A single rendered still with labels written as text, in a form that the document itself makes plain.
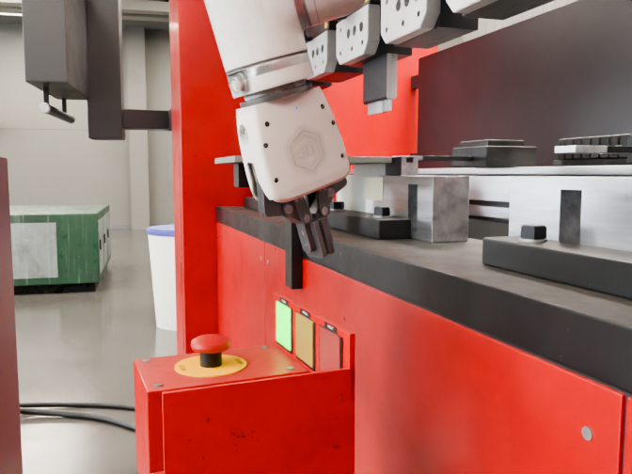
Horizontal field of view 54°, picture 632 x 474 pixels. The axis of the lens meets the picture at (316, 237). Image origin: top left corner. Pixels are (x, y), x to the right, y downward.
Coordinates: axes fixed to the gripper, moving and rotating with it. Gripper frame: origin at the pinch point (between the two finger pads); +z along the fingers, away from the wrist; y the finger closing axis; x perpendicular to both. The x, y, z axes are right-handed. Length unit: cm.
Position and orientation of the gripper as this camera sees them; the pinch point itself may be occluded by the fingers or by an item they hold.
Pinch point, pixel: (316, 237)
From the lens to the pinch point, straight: 66.2
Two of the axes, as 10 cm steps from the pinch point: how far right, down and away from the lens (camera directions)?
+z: 2.6, 9.3, 2.5
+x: -5.5, -0.6, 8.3
